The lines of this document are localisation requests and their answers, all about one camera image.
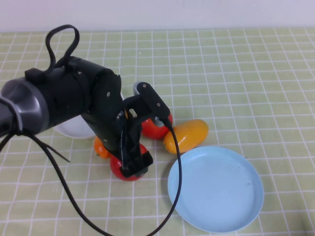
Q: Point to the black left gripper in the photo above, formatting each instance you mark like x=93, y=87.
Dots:
x=108, y=113

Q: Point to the red apple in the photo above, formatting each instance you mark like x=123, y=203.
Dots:
x=115, y=169
x=152, y=131

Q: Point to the deep orange mango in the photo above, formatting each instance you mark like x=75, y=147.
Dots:
x=101, y=150

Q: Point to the yellow-orange mango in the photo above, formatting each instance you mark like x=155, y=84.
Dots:
x=192, y=135

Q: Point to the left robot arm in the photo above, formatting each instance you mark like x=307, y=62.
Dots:
x=29, y=103

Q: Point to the white plate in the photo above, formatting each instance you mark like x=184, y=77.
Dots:
x=73, y=130

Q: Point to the light blue plate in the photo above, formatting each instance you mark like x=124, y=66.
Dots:
x=216, y=189

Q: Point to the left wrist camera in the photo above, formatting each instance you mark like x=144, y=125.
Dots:
x=152, y=100

